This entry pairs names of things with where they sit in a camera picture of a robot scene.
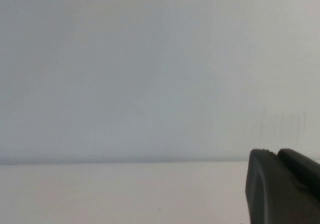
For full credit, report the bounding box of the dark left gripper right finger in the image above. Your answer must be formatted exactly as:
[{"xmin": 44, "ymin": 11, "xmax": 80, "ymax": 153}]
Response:
[{"xmin": 277, "ymin": 148, "xmax": 320, "ymax": 196}]

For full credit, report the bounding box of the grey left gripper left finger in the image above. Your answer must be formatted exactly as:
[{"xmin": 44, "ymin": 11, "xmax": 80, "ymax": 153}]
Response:
[{"xmin": 245, "ymin": 148, "xmax": 320, "ymax": 224}]

